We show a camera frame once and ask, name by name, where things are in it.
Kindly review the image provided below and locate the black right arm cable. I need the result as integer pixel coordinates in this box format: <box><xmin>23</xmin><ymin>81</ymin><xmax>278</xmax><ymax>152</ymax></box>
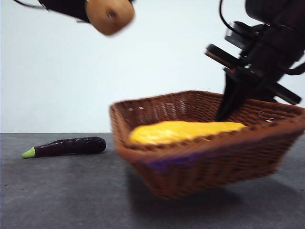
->
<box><xmin>218</xmin><ymin>0</ymin><xmax>241</xmax><ymax>34</ymax></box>

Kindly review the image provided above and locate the yellow corn cob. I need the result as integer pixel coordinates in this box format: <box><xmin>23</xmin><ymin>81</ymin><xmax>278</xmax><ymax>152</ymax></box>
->
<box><xmin>129</xmin><ymin>120</ymin><xmax>247</xmax><ymax>145</ymax></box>

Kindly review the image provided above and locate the brown woven wicker basket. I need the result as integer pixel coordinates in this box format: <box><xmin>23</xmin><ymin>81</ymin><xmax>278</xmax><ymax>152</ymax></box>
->
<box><xmin>109</xmin><ymin>90</ymin><xmax>305</xmax><ymax>200</ymax></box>

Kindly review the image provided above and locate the brown potato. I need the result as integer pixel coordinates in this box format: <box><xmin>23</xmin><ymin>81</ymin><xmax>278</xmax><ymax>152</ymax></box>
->
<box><xmin>86</xmin><ymin>0</ymin><xmax>135</xmax><ymax>37</ymax></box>

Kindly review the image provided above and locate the purple eggplant with green stem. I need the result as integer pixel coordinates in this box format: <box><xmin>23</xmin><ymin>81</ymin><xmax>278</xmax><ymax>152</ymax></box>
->
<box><xmin>22</xmin><ymin>136</ymin><xmax>107</xmax><ymax>159</ymax></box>

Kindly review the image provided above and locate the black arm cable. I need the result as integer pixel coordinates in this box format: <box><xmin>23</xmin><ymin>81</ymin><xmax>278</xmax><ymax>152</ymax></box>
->
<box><xmin>218</xmin><ymin>0</ymin><xmax>241</xmax><ymax>34</ymax></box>
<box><xmin>13</xmin><ymin>0</ymin><xmax>51</xmax><ymax>11</ymax></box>

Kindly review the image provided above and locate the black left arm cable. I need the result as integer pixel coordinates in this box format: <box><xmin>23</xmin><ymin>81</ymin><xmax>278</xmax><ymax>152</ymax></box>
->
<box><xmin>13</xmin><ymin>0</ymin><xmax>51</xmax><ymax>11</ymax></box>

